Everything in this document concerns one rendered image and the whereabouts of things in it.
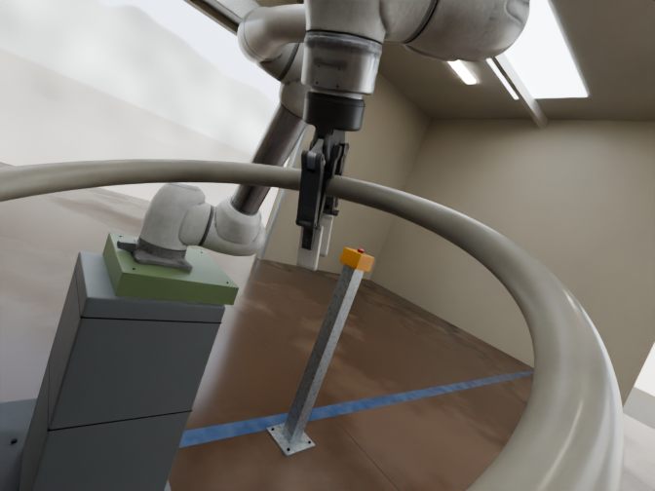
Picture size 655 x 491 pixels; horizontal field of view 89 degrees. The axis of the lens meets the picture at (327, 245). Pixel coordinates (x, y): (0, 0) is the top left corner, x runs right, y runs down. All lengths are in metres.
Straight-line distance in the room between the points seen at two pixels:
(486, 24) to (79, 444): 1.37
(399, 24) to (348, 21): 0.06
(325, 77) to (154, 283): 0.86
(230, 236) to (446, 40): 0.90
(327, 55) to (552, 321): 0.33
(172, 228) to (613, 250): 5.96
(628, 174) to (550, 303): 6.42
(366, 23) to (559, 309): 0.32
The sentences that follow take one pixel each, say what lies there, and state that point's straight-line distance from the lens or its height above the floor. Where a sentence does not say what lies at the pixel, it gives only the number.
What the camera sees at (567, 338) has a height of 1.21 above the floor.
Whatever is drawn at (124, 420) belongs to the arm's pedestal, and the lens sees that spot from 1.33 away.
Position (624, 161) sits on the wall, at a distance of 6.71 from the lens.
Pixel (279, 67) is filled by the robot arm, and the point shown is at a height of 1.52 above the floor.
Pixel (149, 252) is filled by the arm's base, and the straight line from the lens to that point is 1.21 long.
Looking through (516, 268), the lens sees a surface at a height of 1.23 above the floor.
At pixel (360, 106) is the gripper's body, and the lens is 0.43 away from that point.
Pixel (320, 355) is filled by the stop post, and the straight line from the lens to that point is 1.81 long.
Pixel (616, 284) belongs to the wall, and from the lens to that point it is 6.27.
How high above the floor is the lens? 1.23
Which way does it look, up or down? 6 degrees down
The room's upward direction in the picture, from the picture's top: 20 degrees clockwise
